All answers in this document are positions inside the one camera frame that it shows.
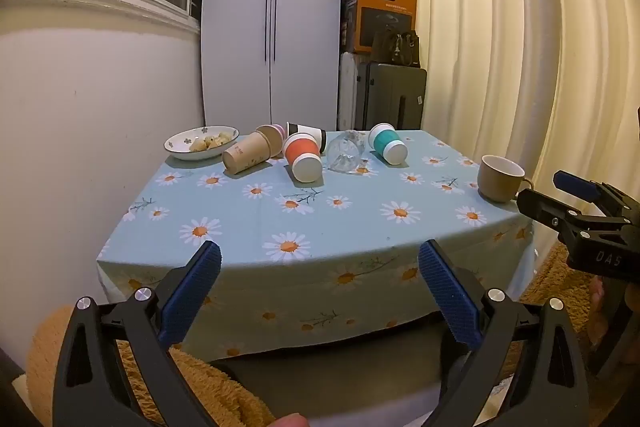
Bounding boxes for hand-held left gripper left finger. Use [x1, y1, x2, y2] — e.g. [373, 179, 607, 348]
[52, 239, 222, 427]

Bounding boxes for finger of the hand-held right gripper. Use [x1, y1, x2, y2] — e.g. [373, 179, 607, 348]
[552, 170, 640, 221]
[516, 188, 632, 234]

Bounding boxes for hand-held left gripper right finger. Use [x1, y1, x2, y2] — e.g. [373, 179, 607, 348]
[418, 239, 590, 427]

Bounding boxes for brown paper cup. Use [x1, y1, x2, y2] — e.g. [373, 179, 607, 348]
[222, 125, 286, 176]

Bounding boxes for teal and white paper cup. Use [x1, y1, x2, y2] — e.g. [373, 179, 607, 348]
[368, 123, 409, 166]

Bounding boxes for red and white paper cup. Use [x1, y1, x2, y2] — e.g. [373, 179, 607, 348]
[282, 133, 324, 184]

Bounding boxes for clear glass cup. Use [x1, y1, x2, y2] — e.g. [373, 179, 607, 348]
[326, 130, 366, 172]

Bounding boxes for white and black paper cup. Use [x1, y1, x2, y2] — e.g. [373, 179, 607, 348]
[286, 121, 328, 154]

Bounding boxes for person's right hand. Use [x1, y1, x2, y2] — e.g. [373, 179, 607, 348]
[586, 276, 607, 350]

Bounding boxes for brown shaggy rug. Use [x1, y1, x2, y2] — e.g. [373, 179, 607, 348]
[520, 242, 601, 333]

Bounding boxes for beige ceramic mug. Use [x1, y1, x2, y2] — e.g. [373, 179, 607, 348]
[476, 155, 535, 202]

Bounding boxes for brown plush blanket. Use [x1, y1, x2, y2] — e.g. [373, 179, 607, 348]
[25, 304, 276, 427]

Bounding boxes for blue daisy print tablecloth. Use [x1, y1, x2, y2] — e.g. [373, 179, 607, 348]
[96, 129, 535, 360]

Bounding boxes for white flower print bowl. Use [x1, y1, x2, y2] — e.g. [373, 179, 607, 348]
[164, 125, 240, 161]

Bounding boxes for food pieces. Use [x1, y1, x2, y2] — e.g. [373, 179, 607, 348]
[189, 133, 233, 152]

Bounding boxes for cream curtain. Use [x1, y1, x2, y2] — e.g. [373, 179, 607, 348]
[390, 0, 640, 253]

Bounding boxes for grey suitcase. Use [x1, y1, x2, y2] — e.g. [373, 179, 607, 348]
[356, 62, 427, 131]

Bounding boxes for dark brown handbag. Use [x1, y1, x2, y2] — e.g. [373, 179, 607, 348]
[371, 28, 421, 68]

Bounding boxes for white suitcase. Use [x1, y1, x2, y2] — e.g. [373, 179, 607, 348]
[337, 52, 361, 131]

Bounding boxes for orange cardboard box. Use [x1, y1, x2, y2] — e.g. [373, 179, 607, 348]
[341, 0, 418, 55]

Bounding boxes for white wardrobe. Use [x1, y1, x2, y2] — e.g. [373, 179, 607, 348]
[200, 0, 351, 132]

